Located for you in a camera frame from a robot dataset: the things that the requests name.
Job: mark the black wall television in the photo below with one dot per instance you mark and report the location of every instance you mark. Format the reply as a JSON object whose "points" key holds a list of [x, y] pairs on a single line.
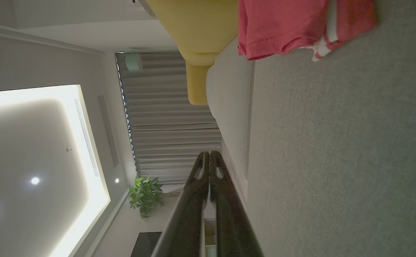
{"points": [[147, 246]]}

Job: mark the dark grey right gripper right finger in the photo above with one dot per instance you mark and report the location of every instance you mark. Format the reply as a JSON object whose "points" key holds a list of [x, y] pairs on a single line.
{"points": [[232, 221]]}

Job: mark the red and white garment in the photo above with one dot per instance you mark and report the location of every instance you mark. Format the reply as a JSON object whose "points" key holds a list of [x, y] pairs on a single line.
{"points": [[279, 25]]}

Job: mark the green leafy indoor tree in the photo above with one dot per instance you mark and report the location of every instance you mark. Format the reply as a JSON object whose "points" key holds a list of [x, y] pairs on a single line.
{"points": [[145, 196]]}

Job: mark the grey sofa seat cushion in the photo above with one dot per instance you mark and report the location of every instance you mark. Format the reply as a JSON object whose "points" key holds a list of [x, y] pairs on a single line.
{"points": [[229, 96]]}

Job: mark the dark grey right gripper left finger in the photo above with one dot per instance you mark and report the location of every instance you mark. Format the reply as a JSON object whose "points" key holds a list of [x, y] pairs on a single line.
{"points": [[186, 217]]}

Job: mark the grey pleated curtain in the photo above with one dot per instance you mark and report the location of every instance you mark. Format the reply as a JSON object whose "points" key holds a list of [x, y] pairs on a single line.
{"points": [[172, 117]]}

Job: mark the grey ceiling vent panel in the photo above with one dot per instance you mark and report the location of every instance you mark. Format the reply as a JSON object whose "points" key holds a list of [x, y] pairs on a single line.
{"points": [[108, 132]]}

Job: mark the short yellow sofa back cushion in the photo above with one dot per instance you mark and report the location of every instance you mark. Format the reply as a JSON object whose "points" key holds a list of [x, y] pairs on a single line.
{"points": [[198, 85]]}

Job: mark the large grey sofa chaise seat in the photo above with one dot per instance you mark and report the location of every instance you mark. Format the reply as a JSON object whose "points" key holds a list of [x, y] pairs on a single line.
{"points": [[336, 142]]}

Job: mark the mint green lamp shade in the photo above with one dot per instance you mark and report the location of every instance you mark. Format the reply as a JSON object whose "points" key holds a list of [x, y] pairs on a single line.
{"points": [[133, 62]]}

